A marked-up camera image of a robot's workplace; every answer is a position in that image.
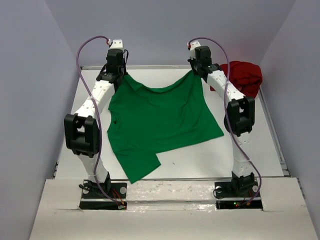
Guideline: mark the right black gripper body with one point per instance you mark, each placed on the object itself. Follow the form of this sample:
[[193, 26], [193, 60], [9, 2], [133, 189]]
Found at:
[[195, 65]]

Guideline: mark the red t shirt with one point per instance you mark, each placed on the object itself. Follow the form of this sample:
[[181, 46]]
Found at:
[[245, 79]]

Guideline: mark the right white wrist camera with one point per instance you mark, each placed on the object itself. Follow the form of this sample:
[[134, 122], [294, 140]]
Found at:
[[191, 48]]

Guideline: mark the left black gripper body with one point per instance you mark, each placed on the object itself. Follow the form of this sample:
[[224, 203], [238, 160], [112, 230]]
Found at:
[[122, 68]]

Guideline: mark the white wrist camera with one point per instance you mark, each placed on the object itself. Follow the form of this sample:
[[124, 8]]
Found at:
[[115, 44], [191, 48]]

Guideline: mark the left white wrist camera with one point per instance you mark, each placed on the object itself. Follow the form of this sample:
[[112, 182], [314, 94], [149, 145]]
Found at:
[[115, 44]]

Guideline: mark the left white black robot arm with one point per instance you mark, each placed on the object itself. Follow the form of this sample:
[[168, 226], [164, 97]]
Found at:
[[83, 128]]

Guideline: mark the green t shirt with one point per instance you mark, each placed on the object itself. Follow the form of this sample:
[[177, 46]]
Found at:
[[147, 121]]

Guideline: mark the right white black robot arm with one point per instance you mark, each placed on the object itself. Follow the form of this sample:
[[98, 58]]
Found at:
[[238, 121]]

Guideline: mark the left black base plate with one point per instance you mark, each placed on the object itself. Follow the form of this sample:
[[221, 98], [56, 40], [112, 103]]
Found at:
[[93, 199]]

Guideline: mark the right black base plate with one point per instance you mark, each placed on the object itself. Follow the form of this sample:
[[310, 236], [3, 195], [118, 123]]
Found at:
[[228, 199]]

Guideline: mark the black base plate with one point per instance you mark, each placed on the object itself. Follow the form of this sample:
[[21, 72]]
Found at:
[[228, 199], [93, 199]]

